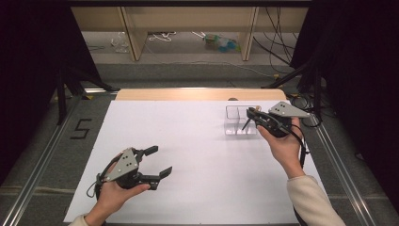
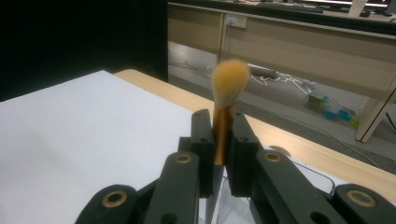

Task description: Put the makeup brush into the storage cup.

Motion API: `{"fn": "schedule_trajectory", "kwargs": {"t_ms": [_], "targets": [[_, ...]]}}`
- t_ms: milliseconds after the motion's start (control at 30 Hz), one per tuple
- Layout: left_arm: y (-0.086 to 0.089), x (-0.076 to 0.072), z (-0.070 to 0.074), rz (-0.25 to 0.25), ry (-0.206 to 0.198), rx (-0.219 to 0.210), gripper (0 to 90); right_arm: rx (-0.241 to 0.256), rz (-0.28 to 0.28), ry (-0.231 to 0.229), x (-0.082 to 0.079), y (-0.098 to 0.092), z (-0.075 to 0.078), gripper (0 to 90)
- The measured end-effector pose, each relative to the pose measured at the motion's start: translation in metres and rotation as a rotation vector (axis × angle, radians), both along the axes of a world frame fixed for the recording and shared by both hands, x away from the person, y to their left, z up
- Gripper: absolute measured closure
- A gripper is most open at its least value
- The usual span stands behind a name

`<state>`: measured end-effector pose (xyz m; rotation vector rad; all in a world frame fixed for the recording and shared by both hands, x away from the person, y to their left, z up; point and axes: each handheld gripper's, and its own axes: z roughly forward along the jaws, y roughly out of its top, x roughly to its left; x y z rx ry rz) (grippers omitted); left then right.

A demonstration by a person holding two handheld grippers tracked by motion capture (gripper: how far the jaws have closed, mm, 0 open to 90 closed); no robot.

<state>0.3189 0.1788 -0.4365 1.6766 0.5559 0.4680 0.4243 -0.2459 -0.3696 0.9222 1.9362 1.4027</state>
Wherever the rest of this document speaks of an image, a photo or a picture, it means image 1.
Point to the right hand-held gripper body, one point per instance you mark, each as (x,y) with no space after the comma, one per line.
(277,121)

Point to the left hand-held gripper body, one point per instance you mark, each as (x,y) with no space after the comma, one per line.
(125,168)

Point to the clear plastic organizer box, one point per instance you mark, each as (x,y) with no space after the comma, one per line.
(233,124)

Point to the person's right hand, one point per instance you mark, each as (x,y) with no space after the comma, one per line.
(284,147)

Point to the person's left hand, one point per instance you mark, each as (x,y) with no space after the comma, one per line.
(111,197)

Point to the white table mat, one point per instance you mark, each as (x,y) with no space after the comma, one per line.
(188,150)

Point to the black stand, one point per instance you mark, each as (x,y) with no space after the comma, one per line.
(62,94)
(316,84)

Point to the wooden table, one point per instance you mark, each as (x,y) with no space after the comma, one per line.
(200,94)

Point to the colourful plastic bag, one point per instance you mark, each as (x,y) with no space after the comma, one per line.
(221,43)

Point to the black curtain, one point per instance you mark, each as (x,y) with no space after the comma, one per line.
(360,78)
(31,62)

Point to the clear plastic bag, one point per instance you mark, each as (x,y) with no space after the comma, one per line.
(119,42)

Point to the wooden shelf unit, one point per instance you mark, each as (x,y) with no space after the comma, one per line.
(188,19)

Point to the metal floor rail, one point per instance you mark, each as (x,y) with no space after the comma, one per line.
(342,175)
(34,175)

